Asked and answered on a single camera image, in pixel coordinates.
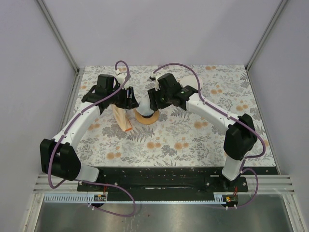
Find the purple cable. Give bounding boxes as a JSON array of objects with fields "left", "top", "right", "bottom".
[
  {"left": 152, "top": 62, "right": 269, "bottom": 210},
  {"left": 49, "top": 60, "right": 137, "bottom": 217}
]

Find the right aluminium frame post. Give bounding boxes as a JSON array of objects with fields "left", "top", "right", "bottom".
[{"left": 245, "top": 0, "right": 290, "bottom": 72}]

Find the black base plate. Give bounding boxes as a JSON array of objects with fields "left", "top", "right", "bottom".
[{"left": 76, "top": 165, "right": 278, "bottom": 201}]

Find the white paper coffee filter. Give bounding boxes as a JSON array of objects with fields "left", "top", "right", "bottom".
[{"left": 180, "top": 75, "right": 203, "bottom": 90}]

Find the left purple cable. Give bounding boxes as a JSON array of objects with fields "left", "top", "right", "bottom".
[{"left": 49, "top": 60, "right": 137, "bottom": 217}]

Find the light wooden ring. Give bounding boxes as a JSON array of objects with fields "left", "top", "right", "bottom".
[{"left": 134, "top": 110, "right": 160, "bottom": 125}]

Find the aluminium frame post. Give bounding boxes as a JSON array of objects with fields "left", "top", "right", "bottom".
[
  {"left": 35, "top": 0, "right": 80, "bottom": 73},
  {"left": 245, "top": 0, "right": 290, "bottom": 72}
]

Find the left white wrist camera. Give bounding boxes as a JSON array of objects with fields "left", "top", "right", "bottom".
[{"left": 115, "top": 69, "right": 131, "bottom": 85}]

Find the floral table mat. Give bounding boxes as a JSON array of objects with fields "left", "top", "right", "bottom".
[{"left": 75, "top": 65, "right": 275, "bottom": 167}]

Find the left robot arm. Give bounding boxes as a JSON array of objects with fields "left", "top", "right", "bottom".
[{"left": 40, "top": 73, "right": 139, "bottom": 191}]

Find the left aluminium frame post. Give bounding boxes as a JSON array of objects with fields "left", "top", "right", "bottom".
[{"left": 35, "top": 0, "right": 80, "bottom": 73}]

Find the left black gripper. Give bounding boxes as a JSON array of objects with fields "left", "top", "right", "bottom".
[{"left": 107, "top": 85, "right": 139, "bottom": 110}]

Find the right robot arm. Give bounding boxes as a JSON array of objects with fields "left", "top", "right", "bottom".
[{"left": 148, "top": 73, "right": 257, "bottom": 191}]

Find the coffee filter paper pack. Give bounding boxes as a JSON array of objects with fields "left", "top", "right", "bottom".
[{"left": 112, "top": 105, "right": 133, "bottom": 132}]

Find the aluminium front rail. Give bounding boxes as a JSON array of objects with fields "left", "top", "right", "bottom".
[{"left": 33, "top": 174, "right": 295, "bottom": 194}]

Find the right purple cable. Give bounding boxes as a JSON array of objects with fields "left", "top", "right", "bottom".
[{"left": 152, "top": 62, "right": 269, "bottom": 210}]

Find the white slotted cable duct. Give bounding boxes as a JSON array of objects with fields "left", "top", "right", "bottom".
[{"left": 44, "top": 193, "right": 108, "bottom": 203}]

